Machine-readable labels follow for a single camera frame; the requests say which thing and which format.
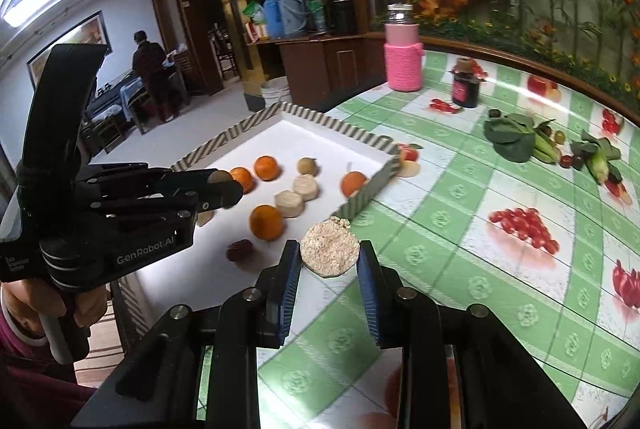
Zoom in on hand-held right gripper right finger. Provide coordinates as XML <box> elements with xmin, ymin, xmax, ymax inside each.
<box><xmin>356</xmin><ymin>240</ymin><xmax>588</xmax><ymax>429</ymax></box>

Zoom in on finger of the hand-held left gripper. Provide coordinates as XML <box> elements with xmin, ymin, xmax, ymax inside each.
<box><xmin>81</xmin><ymin>163</ymin><xmax>217</xmax><ymax>200</ymax></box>
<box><xmin>99</xmin><ymin>183</ymin><xmax>245</xmax><ymax>223</ymax></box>

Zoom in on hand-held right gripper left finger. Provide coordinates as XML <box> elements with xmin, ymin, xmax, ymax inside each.
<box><xmin>70</xmin><ymin>239</ymin><xmax>303</xmax><ymax>429</ymax></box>

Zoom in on dark red dried fruit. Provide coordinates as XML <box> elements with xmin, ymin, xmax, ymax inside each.
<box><xmin>226</xmin><ymin>239</ymin><xmax>254</xmax><ymax>263</ymax></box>

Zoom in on round beige cake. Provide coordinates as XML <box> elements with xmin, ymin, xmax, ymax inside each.
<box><xmin>292</xmin><ymin>174</ymin><xmax>321</xmax><ymax>201</ymax></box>
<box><xmin>300</xmin><ymin>218</ymin><xmax>361</xmax><ymax>279</ymax></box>
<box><xmin>274</xmin><ymin>190</ymin><xmax>306</xmax><ymax>219</ymax></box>

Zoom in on white tray with striped rim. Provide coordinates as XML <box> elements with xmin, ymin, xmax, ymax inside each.
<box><xmin>107</xmin><ymin>103</ymin><xmax>401</xmax><ymax>345</ymax></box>

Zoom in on person's left forearm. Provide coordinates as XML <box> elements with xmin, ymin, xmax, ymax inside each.
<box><xmin>0</xmin><ymin>314</ymin><xmax>98</xmax><ymax>429</ymax></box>

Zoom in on person's left hand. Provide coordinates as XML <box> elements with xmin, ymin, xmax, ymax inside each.
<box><xmin>0</xmin><ymin>281</ymin><xmax>109</xmax><ymax>337</ymax></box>

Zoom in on white bucket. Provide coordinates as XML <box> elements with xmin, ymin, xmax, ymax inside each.
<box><xmin>261</xmin><ymin>77</ymin><xmax>292</xmax><ymax>112</ymax></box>

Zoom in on wooden cabinet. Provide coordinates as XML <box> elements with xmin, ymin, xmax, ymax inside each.
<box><xmin>247</xmin><ymin>31</ymin><xmax>388</xmax><ymax>110</ymax></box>

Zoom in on green and white packet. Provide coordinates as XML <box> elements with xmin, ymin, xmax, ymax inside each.
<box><xmin>243</xmin><ymin>1</ymin><xmax>268</xmax><ymax>42</ymax></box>

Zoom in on blue plastic jug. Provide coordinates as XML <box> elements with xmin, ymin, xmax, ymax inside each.
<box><xmin>262</xmin><ymin>0</ymin><xmax>283</xmax><ymax>40</ymax></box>

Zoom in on grey blue thermos jug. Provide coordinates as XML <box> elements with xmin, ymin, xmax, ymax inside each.
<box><xmin>278</xmin><ymin>0</ymin><xmax>309</xmax><ymax>37</ymax></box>

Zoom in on dark green leafy vegetable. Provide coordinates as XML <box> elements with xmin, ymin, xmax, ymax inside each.
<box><xmin>483</xmin><ymin>113</ymin><xmax>536</xmax><ymax>164</ymax></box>

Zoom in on green bottle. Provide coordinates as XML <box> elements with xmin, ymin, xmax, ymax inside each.
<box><xmin>307</xmin><ymin>0</ymin><xmax>328</xmax><ymax>34</ymax></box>

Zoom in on dark kettle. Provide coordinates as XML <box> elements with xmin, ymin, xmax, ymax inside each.
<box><xmin>327</xmin><ymin>0</ymin><xmax>358</xmax><ymax>36</ymax></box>

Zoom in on dark jar with pink label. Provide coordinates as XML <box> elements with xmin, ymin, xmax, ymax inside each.
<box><xmin>451</xmin><ymin>59</ymin><xmax>482</xmax><ymax>110</ymax></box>

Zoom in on light green vegetable stalk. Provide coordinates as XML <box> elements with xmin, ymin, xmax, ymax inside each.
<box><xmin>531</xmin><ymin>119</ymin><xmax>563</xmax><ymax>164</ymax></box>

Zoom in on pink bottle with knitted sleeve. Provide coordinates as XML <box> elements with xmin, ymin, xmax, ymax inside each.
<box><xmin>384</xmin><ymin>3</ymin><xmax>426</xmax><ymax>92</ymax></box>

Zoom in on green bok choy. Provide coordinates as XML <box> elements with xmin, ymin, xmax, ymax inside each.
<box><xmin>580</xmin><ymin>131</ymin><xmax>623</xmax><ymax>184</ymax></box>

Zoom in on framed wall painting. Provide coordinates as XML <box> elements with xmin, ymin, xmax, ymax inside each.
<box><xmin>26</xmin><ymin>10</ymin><xmax>112</xmax><ymax>90</ymax></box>

